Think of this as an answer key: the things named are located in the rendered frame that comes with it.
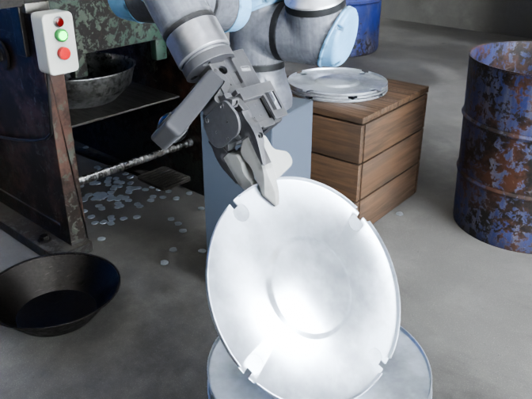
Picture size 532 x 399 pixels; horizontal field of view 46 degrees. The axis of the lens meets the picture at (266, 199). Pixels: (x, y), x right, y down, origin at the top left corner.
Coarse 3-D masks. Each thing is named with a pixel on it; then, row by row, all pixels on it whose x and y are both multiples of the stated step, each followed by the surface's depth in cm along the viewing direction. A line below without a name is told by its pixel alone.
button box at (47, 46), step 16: (32, 16) 137; (48, 16) 135; (64, 16) 138; (48, 32) 136; (48, 48) 138; (48, 64) 139; (64, 64) 142; (48, 80) 142; (48, 96) 144; (48, 112) 146
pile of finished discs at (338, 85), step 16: (288, 80) 183; (304, 80) 183; (320, 80) 181; (336, 80) 181; (352, 80) 181; (368, 80) 183; (384, 80) 183; (304, 96) 173; (320, 96) 170; (336, 96) 169; (352, 96) 169; (368, 96) 171
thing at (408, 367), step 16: (400, 336) 87; (224, 352) 84; (400, 352) 84; (416, 352) 84; (208, 368) 81; (224, 368) 81; (384, 368) 81; (400, 368) 81; (416, 368) 81; (224, 384) 79; (240, 384) 79; (384, 384) 79; (400, 384) 79; (416, 384) 79
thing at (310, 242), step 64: (256, 192) 78; (320, 192) 84; (256, 256) 75; (320, 256) 80; (384, 256) 86; (256, 320) 73; (320, 320) 76; (384, 320) 83; (256, 384) 69; (320, 384) 74
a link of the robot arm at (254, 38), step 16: (256, 0) 121; (272, 0) 122; (256, 16) 122; (272, 16) 121; (240, 32) 125; (256, 32) 123; (272, 32) 121; (240, 48) 126; (256, 48) 125; (272, 48) 123; (256, 64) 126; (272, 64) 127
